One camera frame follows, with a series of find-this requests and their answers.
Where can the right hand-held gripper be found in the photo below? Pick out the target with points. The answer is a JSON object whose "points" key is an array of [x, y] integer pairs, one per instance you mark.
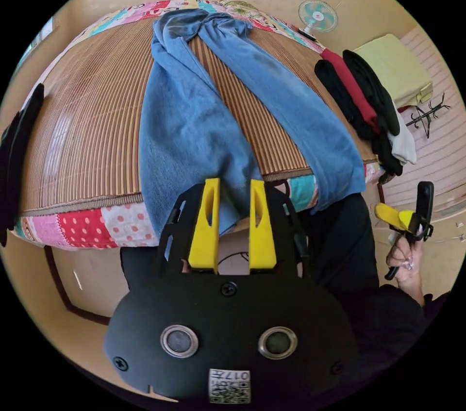
{"points": [[422, 231]]}

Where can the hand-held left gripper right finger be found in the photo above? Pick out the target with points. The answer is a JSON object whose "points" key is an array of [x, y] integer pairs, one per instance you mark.
{"points": [[263, 240]]}

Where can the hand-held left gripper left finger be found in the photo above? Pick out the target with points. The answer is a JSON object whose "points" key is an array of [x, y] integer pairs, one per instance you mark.
{"points": [[204, 236]]}

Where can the person's right forearm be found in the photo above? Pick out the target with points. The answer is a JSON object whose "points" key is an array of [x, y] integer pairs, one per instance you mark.
{"points": [[413, 292]]}

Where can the blue jeans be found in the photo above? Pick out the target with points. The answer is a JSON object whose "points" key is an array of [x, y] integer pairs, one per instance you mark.
{"points": [[182, 127]]}

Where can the person's right hand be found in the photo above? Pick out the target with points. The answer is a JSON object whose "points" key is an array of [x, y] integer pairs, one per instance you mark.
{"points": [[409, 261]]}

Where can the person's body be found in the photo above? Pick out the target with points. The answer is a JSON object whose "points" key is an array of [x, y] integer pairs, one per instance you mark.
{"points": [[346, 243]]}

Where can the black coat rack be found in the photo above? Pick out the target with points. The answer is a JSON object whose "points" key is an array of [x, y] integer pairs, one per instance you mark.
{"points": [[426, 114]]}

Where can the yellow covered stand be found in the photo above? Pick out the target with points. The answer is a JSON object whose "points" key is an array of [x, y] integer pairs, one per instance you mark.
{"points": [[395, 65]]}

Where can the bed with woven mat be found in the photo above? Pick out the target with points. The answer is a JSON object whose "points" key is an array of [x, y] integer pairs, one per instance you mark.
{"points": [[91, 120]]}

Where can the black pile of clothes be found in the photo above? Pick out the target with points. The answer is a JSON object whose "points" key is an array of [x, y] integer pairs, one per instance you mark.
{"points": [[20, 134]]}

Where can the white and teal fan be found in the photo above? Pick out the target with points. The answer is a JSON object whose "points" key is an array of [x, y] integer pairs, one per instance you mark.
{"points": [[317, 16]]}

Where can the window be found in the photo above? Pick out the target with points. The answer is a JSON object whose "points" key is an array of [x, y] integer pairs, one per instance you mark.
{"points": [[40, 36]]}

